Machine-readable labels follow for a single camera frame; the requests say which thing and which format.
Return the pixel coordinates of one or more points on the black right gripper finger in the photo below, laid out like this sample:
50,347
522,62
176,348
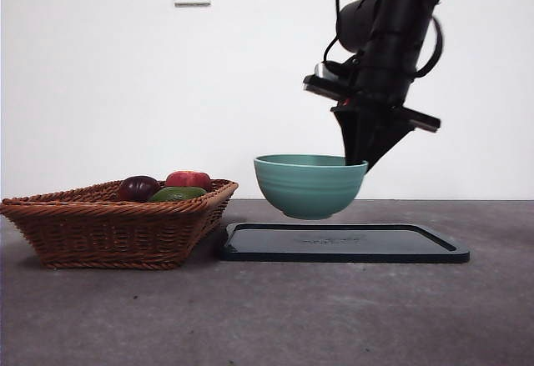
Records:
354,136
388,141

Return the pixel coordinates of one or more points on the teal ribbed bowl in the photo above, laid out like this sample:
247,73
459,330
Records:
308,191

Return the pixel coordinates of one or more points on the dark teal rectangular tray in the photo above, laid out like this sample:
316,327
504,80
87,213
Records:
342,247

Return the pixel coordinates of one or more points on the red apple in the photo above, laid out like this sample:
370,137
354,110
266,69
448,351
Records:
188,179

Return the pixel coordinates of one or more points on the green avocado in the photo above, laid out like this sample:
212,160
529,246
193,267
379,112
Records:
177,194

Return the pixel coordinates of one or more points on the dark purple fruit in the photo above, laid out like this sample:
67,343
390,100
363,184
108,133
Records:
137,187

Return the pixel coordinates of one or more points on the brown wicker basket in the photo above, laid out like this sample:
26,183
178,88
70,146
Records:
108,232

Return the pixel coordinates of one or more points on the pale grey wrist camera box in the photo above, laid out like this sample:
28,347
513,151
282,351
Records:
329,70

